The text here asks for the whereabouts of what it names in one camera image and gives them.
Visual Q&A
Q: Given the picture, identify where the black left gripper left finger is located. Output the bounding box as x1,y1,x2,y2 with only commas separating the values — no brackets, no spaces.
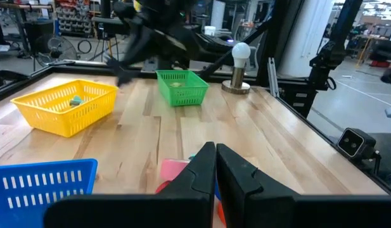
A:
44,141,217,228

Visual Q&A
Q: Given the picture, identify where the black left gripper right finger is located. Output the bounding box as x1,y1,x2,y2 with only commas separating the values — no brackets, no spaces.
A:
216,142,391,228

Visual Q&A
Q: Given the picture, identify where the pink tape roll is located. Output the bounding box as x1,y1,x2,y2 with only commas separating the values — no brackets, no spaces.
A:
159,158,190,182

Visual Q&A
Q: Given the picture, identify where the green plastic basket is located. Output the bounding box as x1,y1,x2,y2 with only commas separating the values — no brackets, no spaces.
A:
155,69,210,107

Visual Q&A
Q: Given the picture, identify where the black floor fan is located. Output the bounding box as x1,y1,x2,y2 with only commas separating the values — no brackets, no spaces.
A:
34,34,79,72

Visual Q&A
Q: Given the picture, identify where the storage bin rack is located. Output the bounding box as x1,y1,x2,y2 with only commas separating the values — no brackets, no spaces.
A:
54,0,93,37

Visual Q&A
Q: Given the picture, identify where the yellow plastic basket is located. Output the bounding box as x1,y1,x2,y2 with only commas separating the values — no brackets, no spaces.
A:
10,79,119,138

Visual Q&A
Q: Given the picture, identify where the black diagonal brace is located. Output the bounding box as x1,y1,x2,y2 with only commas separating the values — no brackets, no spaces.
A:
198,18,269,80

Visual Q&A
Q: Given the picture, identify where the bulb lamp with brass base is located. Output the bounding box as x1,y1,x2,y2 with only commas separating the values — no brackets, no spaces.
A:
221,42,252,95

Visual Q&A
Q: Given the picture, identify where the aluminium extrusion bar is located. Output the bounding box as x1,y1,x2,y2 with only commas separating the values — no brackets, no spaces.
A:
267,56,280,98

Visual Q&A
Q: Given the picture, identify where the blue plastic basket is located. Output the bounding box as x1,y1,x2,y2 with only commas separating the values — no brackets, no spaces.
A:
0,158,98,228

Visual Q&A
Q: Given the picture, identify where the black table frame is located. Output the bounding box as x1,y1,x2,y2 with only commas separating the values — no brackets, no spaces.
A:
0,60,391,196

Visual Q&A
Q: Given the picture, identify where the black cable coil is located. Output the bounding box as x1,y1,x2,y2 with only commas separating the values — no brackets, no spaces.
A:
77,39,93,55

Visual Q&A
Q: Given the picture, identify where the black table-level camera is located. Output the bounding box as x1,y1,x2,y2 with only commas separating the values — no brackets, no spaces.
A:
337,127,377,160

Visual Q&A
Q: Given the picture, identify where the black frame post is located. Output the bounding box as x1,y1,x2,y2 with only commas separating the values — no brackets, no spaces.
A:
255,0,305,87

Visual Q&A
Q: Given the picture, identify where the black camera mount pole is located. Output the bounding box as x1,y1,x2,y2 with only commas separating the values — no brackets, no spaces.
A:
304,0,364,118

